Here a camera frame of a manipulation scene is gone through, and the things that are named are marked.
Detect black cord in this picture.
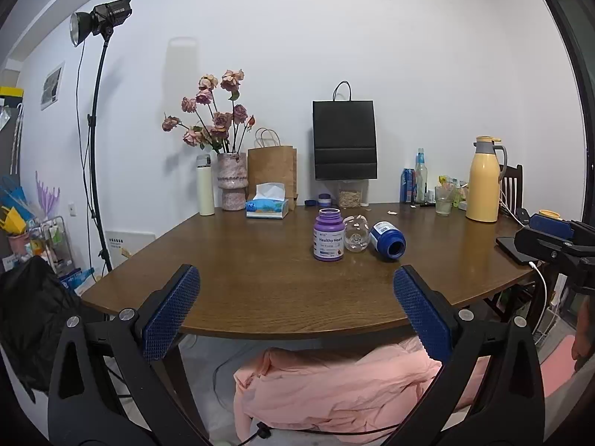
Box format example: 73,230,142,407
237,420,406,446

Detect blue packet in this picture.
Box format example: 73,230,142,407
58,267,96,296

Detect blue plastic bottle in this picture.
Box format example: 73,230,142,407
369,221,406,259

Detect blue and yellow hangers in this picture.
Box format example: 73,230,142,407
0,174,34,239

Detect purple clothes hangers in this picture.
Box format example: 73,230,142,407
35,171,61,224

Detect person's right forearm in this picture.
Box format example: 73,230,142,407
572,296,595,373

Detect brown paper bag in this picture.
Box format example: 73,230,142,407
247,128,298,201

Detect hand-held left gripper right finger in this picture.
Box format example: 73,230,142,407
386,264,546,446

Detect glass jar with oats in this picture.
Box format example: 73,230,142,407
338,179,369,208

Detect pink floor mat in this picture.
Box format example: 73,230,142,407
539,334,587,398

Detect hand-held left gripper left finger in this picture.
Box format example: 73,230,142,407
48,264,210,446

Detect yellow thermos jug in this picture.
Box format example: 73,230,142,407
466,136,508,222

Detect white flat box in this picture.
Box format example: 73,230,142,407
104,231,157,268

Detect drinking glass with water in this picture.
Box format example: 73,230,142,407
435,186,454,216

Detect pink mottled vase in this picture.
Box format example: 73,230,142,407
216,152,247,211

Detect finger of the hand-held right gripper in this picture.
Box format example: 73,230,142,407
514,229,582,265
530,213,578,243

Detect wall picture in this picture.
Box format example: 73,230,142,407
40,66,64,110

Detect black smartphone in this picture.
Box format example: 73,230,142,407
496,237,536,266

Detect pink blanket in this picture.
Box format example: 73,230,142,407
232,337,490,434

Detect studio light on stand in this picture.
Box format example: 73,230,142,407
70,0,135,275

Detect black paper bag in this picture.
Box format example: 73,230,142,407
312,81,378,181

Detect blue drink can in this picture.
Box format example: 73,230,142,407
401,168,417,204

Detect blue tissue box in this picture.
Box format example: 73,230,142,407
245,183,290,219

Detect tall clear glass bottle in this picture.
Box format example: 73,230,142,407
415,148,428,204

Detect purple supplement bottle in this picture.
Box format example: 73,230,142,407
313,209,345,261

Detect black cloth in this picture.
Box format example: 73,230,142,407
0,255,110,405

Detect dried pink roses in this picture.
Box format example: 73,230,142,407
162,69,256,155

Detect wire storage rack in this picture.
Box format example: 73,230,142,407
28,216,78,276

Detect white charging cable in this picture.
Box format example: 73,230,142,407
529,262,548,337

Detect white thermos bottle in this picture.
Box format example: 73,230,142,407
196,154,216,216

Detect dark wooden chair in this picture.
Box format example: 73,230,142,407
501,164,524,211

